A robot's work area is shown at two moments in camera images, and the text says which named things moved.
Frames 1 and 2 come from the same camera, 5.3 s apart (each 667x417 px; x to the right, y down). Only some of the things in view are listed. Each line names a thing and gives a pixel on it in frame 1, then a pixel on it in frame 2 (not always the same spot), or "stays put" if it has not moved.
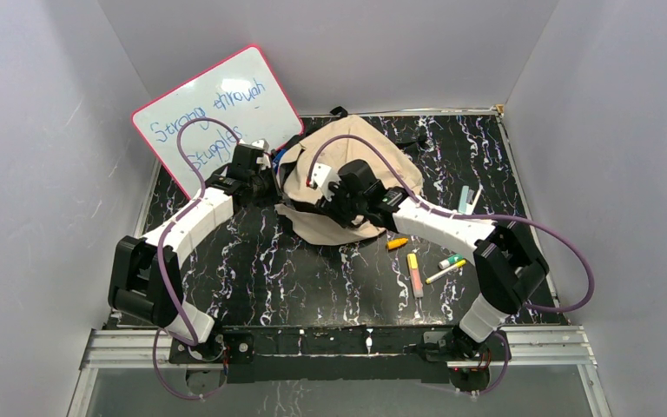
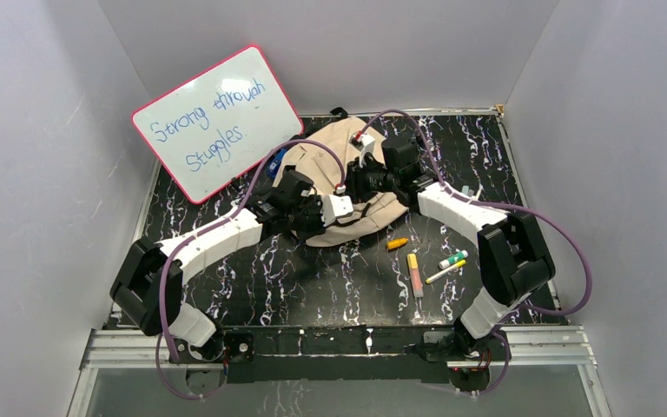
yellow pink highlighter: x=415 y=278 stays put
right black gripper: x=328 y=205 -> x=354 y=180
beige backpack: x=340 y=141 stays put
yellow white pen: x=445 y=271 stays put
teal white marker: x=451 y=261 stays put
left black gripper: x=270 y=175 -> x=313 y=212
